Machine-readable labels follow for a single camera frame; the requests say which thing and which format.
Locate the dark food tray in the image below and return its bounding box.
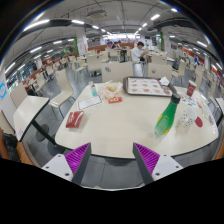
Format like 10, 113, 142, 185
122, 76, 178, 98

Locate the green plastic drink bottle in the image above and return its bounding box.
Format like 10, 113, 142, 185
153, 93, 181, 141

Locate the small clear plastic bottle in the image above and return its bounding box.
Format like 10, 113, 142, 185
88, 80, 98, 98

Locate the white paper card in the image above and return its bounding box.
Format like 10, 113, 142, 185
77, 95, 103, 111

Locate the white mug with dots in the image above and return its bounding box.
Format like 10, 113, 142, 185
180, 105, 199, 129

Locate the clear plastic bag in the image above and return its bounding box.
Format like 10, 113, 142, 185
199, 99, 218, 126

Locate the white crumpled napkin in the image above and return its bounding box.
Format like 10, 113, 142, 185
159, 76, 171, 87

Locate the group of ceiling lights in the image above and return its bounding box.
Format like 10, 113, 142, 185
3, 6, 223, 74

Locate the red paper cup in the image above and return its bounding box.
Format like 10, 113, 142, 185
186, 79, 198, 98

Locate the group of beige chairs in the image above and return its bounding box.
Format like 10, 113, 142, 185
9, 46, 218, 111

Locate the crumpled food wrapper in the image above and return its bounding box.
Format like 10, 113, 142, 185
97, 81, 124, 100

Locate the flat round red coaster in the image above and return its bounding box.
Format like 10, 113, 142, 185
194, 116, 204, 128

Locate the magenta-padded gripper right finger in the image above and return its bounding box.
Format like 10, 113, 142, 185
132, 142, 184, 186

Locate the small red sauce packet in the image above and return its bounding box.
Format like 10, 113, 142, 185
107, 96, 123, 104

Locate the white table with black pedestal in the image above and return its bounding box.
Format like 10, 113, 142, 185
214, 96, 224, 118

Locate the ceiling air conditioner unit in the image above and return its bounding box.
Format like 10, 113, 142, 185
85, 9, 108, 19

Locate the white side table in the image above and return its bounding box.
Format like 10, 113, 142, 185
12, 95, 58, 146

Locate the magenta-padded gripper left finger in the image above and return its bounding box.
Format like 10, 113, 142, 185
41, 142, 92, 186

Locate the person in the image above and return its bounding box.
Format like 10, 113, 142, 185
130, 41, 150, 78

